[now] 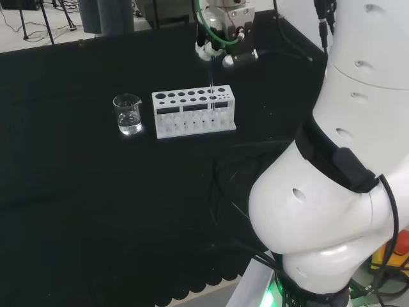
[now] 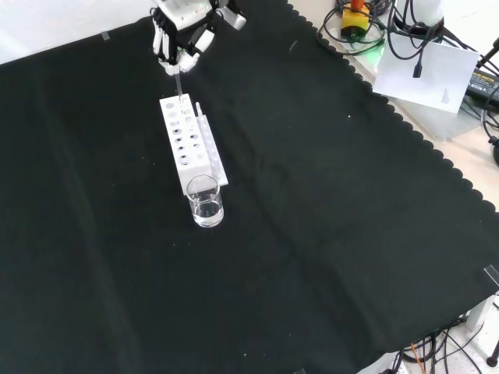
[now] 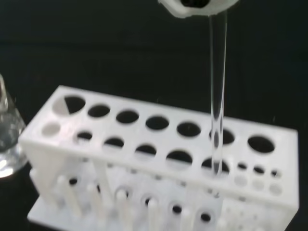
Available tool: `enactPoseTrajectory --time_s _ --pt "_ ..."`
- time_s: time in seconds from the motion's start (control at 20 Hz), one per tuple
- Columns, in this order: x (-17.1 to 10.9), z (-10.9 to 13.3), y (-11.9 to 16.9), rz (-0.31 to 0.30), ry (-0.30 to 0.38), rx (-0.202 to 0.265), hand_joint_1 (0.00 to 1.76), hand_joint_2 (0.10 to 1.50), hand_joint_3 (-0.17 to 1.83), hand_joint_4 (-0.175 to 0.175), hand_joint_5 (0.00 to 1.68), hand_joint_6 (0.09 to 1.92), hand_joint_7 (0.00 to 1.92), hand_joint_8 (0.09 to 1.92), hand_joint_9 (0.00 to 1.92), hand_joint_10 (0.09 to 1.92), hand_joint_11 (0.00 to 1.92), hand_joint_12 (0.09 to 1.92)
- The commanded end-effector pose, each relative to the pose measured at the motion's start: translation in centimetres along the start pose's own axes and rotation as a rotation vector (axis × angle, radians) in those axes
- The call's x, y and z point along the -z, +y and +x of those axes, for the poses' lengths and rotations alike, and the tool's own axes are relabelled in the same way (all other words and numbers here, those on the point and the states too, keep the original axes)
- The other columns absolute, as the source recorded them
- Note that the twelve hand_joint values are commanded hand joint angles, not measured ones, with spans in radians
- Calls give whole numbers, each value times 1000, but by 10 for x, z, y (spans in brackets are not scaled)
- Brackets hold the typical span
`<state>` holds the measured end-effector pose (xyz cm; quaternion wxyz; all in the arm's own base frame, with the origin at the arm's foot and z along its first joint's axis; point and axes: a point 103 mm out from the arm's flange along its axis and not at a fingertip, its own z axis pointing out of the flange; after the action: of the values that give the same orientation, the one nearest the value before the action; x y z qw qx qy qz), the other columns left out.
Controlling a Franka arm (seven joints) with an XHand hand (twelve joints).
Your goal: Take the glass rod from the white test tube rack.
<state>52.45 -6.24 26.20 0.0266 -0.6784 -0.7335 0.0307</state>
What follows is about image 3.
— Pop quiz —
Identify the white test tube rack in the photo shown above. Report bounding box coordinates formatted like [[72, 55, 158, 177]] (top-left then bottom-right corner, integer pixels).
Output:
[[18, 84, 299, 231]]

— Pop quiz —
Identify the clear glass beaker with water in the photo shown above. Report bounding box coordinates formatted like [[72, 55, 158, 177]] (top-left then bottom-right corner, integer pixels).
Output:
[[0, 73, 29, 179]]

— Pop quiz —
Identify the black bench cloth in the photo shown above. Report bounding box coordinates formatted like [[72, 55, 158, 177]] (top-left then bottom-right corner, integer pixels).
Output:
[[0, 0, 308, 231]]

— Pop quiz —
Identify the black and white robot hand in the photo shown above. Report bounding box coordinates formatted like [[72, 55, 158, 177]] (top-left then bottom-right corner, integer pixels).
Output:
[[157, 0, 241, 19]]

